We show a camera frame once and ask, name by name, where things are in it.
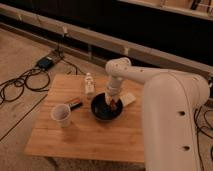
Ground white card box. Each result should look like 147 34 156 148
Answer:
120 93 136 107

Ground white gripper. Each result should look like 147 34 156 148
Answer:
105 76 123 102

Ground black power adapter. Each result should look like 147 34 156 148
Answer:
36 57 54 70

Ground wooden table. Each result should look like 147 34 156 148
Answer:
25 75 144 163

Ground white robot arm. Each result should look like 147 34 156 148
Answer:
105 57 210 171

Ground long metal rail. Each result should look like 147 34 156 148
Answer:
0 3 213 76

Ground white paper cup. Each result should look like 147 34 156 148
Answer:
51 104 71 128

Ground black floor cables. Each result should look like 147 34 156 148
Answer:
0 67 52 105

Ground black ceramic bowl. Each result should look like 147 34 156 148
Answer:
91 93 123 121

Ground small clear plastic bottle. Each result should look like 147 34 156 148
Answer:
84 73 95 97

